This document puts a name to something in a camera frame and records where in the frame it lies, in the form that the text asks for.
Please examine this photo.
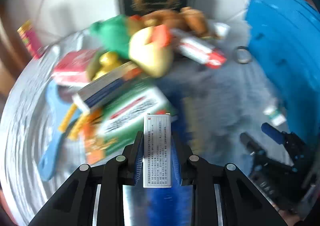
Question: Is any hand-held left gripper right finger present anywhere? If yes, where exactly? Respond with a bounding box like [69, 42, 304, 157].
[171, 132, 288, 226]

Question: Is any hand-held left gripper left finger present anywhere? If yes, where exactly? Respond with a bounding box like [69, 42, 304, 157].
[27, 130, 144, 226]

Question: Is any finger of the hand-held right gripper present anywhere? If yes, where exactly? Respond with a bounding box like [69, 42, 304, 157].
[240, 133, 265, 158]
[261, 123, 285, 144]

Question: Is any silver medicine box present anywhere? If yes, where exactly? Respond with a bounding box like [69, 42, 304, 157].
[143, 114, 173, 188]

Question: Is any blue plastic crate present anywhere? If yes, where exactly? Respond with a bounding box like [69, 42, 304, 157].
[245, 0, 320, 129]

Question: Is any small green white box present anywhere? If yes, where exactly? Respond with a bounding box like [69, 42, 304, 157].
[264, 105, 286, 126]

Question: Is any orange packet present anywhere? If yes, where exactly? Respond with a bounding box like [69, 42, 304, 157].
[82, 113, 118, 164]

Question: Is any green medicine box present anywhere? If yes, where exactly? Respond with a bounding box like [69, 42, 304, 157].
[96, 86, 173, 156]

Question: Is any light blue striped tablecloth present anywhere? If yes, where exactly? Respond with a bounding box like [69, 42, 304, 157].
[0, 29, 295, 219]

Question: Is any blue white medicine box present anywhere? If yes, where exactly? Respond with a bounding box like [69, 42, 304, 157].
[72, 62, 143, 114]

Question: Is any black tape roll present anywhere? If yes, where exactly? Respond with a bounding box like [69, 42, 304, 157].
[234, 46, 252, 64]

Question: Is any light blue plastic paddle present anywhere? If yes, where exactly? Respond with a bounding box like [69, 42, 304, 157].
[40, 46, 83, 181]

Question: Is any yellow duck snowball clamp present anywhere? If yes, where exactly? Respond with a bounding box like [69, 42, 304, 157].
[59, 51, 123, 140]

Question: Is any red white medicine box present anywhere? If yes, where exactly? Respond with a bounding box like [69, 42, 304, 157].
[172, 29, 227, 69]

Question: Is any green hat duck plush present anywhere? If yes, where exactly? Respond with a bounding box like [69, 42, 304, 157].
[90, 15, 174, 78]

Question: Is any pink tissue pack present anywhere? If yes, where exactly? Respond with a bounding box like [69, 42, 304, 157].
[51, 50, 100, 87]

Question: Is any brown plush toy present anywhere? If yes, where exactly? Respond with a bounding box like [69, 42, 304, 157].
[141, 7, 208, 38]

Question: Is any red yellow can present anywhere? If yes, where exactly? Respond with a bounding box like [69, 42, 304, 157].
[17, 21, 45, 59]

